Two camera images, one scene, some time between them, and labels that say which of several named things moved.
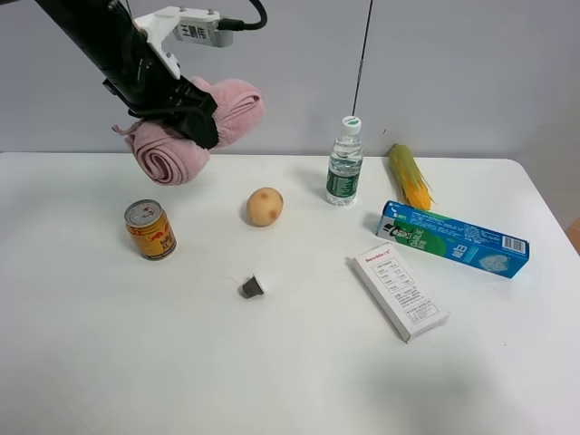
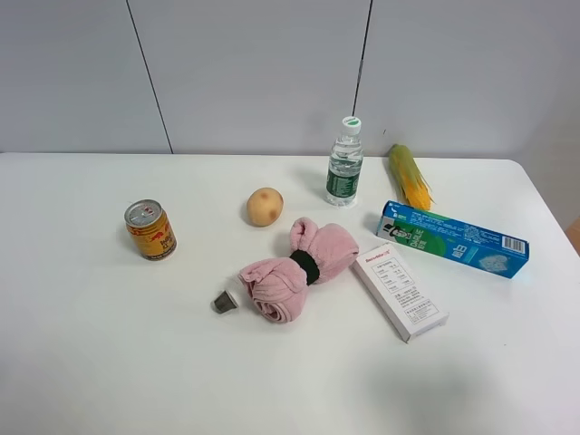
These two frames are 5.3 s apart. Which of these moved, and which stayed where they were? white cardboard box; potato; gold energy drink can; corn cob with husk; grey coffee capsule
Moved: grey coffee capsule
Stayed: gold energy drink can; white cardboard box; potato; corn cob with husk
